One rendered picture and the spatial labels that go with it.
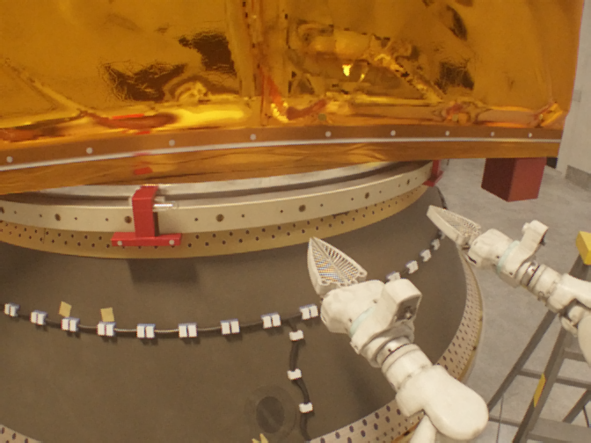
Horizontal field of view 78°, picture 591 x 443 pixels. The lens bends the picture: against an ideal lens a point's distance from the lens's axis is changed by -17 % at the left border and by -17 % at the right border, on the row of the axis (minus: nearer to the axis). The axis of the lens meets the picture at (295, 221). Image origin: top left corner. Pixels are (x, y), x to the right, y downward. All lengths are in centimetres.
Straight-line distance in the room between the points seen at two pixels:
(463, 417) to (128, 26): 72
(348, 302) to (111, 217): 44
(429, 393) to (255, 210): 45
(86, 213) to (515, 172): 111
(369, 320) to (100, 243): 53
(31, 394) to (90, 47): 71
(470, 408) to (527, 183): 97
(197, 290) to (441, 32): 71
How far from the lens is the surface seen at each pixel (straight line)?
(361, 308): 58
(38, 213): 88
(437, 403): 50
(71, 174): 83
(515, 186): 134
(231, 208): 76
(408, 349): 55
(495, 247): 83
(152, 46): 74
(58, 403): 98
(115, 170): 82
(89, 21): 75
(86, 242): 87
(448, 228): 86
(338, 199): 85
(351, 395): 97
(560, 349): 145
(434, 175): 118
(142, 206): 75
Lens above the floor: 200
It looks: 24 degrees down
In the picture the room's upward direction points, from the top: 2 degrees clockwise
